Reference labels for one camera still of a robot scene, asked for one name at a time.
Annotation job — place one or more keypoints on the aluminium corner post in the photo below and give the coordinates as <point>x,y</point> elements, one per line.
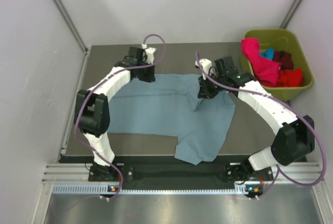
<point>296,3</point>
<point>70,24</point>

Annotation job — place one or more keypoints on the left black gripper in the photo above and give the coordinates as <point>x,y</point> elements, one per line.
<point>151,77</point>

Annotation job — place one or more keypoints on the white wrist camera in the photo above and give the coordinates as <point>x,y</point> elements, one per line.
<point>149,53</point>
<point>206,64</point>

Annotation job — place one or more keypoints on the cyan t shirt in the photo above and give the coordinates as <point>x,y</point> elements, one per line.
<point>268,54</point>

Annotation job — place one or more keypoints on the red t shirt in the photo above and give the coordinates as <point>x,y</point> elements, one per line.
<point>290,78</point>

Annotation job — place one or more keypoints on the aluminium front rail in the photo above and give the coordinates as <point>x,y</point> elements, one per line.
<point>304,172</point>

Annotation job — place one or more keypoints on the left aluminium corner post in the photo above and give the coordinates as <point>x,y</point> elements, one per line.
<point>70,24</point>

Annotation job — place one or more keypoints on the pink t shirt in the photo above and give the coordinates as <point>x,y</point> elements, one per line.
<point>266,71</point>

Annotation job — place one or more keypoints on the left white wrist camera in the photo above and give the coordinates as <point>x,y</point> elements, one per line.
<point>149,53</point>

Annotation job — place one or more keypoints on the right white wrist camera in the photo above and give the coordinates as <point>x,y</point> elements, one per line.
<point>206,64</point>

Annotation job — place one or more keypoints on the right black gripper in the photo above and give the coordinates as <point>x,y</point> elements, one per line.
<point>205,92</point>

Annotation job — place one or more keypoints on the dark maroon t shirt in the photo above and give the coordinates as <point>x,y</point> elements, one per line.
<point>284,58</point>

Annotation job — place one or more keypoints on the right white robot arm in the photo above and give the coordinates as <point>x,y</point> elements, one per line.
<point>293,135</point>

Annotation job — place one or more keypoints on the light blue t shirt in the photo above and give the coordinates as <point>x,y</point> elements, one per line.
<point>170,107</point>

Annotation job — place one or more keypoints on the white slotted cable duct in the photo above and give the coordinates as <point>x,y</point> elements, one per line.
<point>109,190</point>

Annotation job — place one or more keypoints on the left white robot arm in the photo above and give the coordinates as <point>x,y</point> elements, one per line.
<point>92,114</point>

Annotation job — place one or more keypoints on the right aluminium corner post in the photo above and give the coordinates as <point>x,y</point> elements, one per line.
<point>296,3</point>

